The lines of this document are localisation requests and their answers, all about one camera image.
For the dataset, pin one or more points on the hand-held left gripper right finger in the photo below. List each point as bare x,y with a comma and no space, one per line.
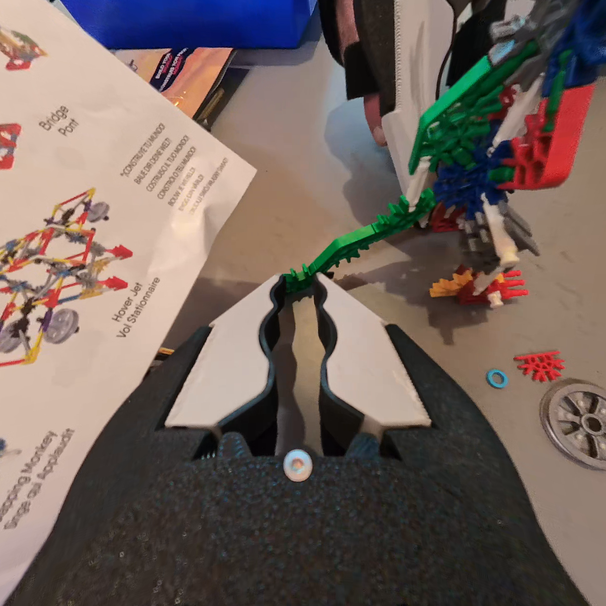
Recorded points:
374,374

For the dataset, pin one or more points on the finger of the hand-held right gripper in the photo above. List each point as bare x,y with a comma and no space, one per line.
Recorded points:
421,57

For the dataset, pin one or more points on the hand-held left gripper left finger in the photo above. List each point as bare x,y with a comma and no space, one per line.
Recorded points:
222,374

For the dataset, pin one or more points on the colourful construction toy model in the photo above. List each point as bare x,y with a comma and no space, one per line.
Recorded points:
558,142

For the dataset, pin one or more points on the person's right hand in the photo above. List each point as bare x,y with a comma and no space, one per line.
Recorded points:
376,128

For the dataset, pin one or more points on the dark grey sheet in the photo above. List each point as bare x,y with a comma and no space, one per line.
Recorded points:
222,113

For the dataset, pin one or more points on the red half snowflake connector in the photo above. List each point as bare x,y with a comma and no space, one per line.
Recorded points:
539,365

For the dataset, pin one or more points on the blue plastic bin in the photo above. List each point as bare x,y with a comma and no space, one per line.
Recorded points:
189,19

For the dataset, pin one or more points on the toy models instruction sheet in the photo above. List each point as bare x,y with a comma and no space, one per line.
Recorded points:
94,236

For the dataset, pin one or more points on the brown plastic bag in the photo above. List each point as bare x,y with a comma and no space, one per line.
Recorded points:
189,80

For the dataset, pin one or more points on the grey spoked pulley wheel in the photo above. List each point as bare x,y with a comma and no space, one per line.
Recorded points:
582,421

